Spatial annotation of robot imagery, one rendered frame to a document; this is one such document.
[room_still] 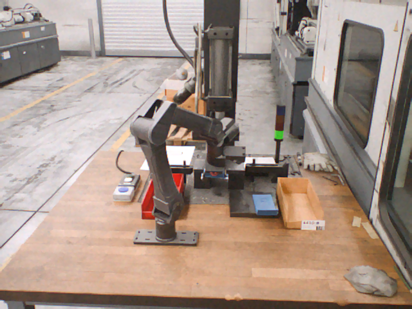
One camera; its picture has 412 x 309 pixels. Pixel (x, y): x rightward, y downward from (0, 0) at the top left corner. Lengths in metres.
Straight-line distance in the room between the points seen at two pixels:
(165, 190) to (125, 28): 10.06
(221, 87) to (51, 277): 0.82
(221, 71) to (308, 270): 0.72
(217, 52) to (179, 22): 9.35
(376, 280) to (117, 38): 10.46
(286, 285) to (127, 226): 0.56
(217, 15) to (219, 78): 0.23
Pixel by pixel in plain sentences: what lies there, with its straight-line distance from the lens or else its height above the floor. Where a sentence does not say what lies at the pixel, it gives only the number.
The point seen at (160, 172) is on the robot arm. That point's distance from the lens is 1.13.
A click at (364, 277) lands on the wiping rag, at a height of 0.92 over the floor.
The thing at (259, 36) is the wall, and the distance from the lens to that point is 10.68.
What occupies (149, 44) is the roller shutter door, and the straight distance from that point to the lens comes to 10.99.
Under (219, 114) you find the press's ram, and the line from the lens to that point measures 1.49.
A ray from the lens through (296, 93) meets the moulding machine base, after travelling 4.59.
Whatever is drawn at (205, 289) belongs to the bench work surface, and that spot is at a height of 0.90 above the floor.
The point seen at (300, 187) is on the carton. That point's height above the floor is 0.93.
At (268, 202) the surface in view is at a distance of 1.45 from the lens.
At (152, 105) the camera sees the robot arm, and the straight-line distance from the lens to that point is 1.10.
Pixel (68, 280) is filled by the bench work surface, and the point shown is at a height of 0.90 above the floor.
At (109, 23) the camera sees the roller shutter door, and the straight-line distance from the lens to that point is 11.24.
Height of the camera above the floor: 1.62
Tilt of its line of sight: 22 degrees down
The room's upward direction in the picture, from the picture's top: straight up
